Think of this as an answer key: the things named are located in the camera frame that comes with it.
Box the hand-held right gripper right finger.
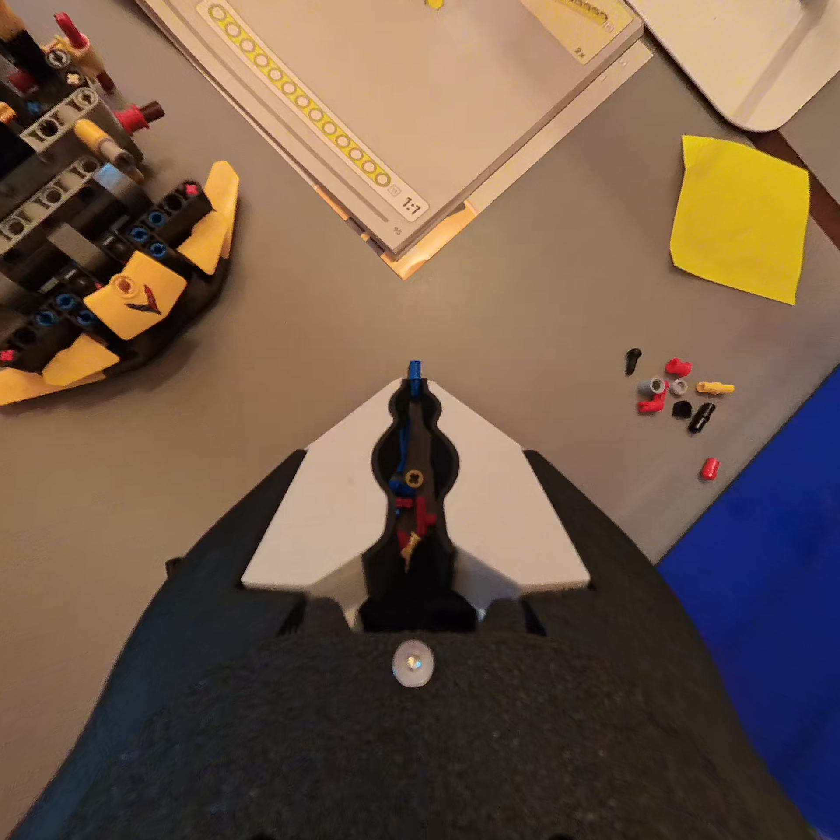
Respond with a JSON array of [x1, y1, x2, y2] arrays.
[[420, 377, 593, 618]]

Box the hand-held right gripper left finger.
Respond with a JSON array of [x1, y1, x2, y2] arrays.
[[240, 377, 413, 621]]

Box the blue plastic bin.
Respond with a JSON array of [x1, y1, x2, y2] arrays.
[[656, 367, 840, 840]]

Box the yellow black brick car model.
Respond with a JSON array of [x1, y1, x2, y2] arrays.
[[0, 0, 241, 406]]

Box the instruction booklet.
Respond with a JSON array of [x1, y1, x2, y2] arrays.
[[134, 0, 655, 282]]

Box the grey desk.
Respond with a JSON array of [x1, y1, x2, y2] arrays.
[[0, 0, 840, 821]]

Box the cluster of small brick pins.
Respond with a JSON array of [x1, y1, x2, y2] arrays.
[[623, 346, 736, 435]]

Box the yellow paper scrap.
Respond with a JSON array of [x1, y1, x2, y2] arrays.
[[669, 134, 812, 307]]

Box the white wooden book stand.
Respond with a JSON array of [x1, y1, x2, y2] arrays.
[[623, 0, 840, 133]]

